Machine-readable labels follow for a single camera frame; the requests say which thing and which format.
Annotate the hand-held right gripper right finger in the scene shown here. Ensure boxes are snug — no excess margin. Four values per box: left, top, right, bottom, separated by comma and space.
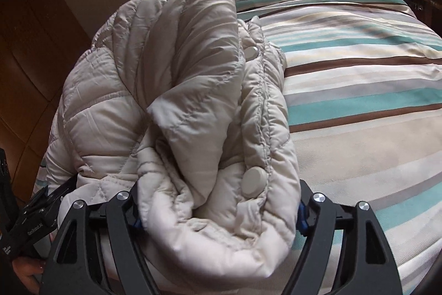
276, 179, 403, 295

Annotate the beige quilted puffer jacket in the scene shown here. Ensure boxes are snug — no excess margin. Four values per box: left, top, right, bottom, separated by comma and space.
44, 0, 302, 295

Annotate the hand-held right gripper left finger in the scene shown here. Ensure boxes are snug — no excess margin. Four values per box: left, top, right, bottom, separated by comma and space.
40, 179, 152, 295

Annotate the person's left hand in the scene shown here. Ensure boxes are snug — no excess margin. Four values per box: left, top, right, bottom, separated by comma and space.
12, 255, 46, 293

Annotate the striped bed sheet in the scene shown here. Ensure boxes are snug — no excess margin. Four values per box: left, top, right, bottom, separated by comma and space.
33, 0, 442, 295

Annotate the brown wooden wardrobe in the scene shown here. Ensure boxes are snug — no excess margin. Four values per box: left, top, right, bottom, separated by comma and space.
0, 0, 95, 213

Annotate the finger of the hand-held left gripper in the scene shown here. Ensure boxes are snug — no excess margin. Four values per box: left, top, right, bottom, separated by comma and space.
26, 177, 77, 223

